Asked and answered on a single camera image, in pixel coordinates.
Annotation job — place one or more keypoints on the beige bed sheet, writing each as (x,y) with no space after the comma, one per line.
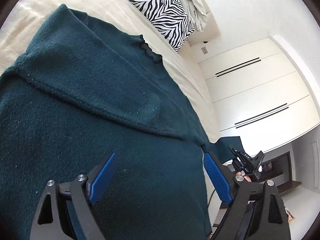
(28,15)

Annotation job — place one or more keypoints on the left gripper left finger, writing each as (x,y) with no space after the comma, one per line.
(51,219)

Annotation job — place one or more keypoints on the dark teal knit sweater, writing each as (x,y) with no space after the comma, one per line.
(84,89)

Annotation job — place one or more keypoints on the zebra print pillow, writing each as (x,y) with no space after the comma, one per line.
(169,18)

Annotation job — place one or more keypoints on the white crumpled duvet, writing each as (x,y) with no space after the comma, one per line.
(197,12)

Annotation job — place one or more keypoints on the person's right hand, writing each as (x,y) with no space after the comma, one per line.
(242,173)

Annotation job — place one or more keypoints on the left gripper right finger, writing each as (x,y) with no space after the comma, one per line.
(269,218)

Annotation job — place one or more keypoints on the white wardrobe with black handles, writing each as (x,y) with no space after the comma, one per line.
(259,95)

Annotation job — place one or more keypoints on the wall power socket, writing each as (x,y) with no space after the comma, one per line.
(204,50)

